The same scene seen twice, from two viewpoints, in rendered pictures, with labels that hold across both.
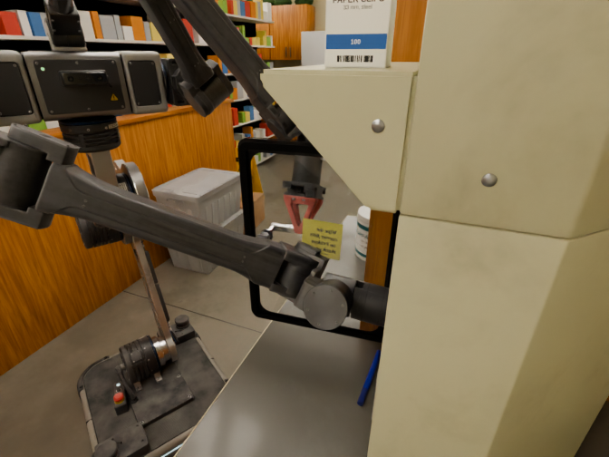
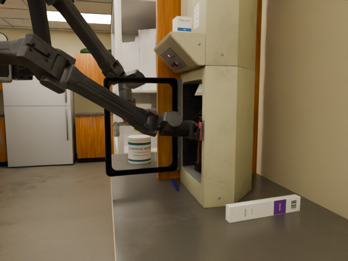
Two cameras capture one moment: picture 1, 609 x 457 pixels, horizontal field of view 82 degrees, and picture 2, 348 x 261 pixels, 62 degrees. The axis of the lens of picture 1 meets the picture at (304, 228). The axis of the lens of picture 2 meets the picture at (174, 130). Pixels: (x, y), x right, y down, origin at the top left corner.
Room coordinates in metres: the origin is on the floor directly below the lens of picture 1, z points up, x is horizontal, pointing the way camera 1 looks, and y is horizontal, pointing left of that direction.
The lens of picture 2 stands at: (-0.46, 0.55, 1.31)
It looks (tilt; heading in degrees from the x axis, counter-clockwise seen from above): 7 degrees down; 325
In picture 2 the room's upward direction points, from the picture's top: straight up
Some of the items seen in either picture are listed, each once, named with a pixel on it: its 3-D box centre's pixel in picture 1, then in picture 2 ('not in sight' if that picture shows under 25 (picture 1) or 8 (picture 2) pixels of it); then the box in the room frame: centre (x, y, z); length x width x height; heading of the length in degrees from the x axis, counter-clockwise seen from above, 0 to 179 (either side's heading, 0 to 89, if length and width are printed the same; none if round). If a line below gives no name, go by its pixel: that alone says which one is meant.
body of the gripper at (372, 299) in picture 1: (378, 305); (182, 129); (0.41, -0.11, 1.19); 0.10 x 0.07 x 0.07; 161
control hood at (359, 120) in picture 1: (373, 113); (176, 55); (0.41, -0.08, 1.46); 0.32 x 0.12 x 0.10; 158
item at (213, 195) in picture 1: (202, 199); not in sight; (2.56, 0.80, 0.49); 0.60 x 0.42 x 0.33; 158
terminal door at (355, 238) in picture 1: (319, 247); (142, 126); (0.58, -0.03, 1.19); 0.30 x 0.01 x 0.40; 73
